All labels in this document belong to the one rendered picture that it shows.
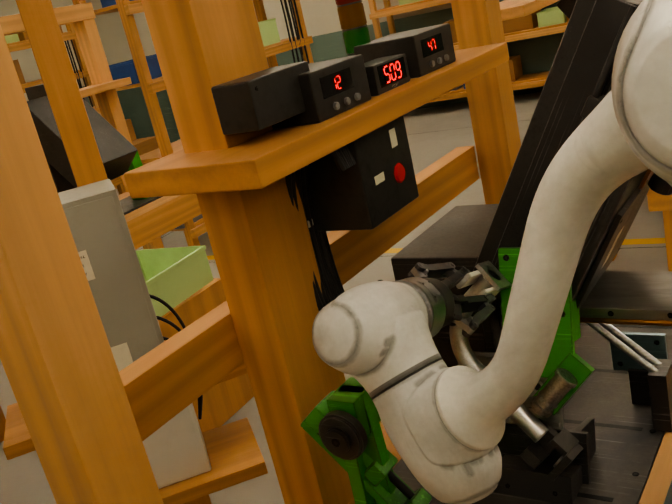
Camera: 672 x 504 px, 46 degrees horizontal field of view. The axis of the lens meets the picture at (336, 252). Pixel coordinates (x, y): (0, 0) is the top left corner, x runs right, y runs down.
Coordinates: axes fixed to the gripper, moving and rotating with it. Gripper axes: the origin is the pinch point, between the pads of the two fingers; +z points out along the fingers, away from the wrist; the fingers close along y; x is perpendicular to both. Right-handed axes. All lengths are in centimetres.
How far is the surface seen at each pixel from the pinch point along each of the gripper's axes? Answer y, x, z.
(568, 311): -12.0, -6.1, 4.1
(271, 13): 670, 301, 825
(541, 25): 323, 68, 816
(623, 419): -30.0, 8.3, 24.7
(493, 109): 43, -4, 73
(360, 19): 53, -14, 13
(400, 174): 22.9, -3.2, 0.6
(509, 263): -0.2, -4.7, 4.1
